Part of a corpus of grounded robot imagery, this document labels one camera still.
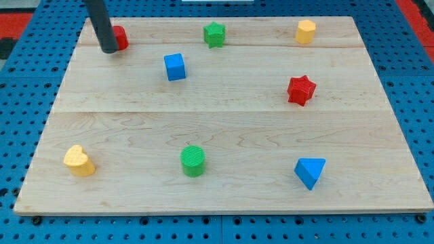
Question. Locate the blue cube block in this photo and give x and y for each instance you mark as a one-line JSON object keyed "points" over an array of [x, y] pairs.
{"points": [[175, 67]]}

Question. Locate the green star block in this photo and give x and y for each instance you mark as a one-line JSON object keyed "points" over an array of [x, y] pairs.
{"points": [[214, 34]]}

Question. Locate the red star block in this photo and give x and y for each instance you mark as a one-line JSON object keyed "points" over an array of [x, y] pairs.
{"points": [[300, 90]]}

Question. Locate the yellow hexagon block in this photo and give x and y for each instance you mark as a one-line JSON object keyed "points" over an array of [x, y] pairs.
{"points": [[305, 31]]}

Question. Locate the light wooden board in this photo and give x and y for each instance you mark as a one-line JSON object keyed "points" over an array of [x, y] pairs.
{"points": [[133, 123]]}

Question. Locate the green cylinder block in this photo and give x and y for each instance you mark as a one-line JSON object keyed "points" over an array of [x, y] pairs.
{"points": [[192, 159]]}

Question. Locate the blue triangular prism block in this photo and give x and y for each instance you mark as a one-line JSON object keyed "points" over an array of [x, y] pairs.
{"points": [[309, 170]]}

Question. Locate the red rounded block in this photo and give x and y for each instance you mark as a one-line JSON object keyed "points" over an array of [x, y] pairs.
{"points": [[121, 37]]}

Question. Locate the yellow heart block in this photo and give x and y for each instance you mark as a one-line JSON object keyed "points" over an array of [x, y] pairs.
{"points": [[78, 162]]}

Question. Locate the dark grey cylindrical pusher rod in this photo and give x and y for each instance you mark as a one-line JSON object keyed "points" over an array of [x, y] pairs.
{"points": [[101, 23]]}

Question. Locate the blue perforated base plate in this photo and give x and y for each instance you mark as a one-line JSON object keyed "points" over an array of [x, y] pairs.
{"points": [[33, 73]]}

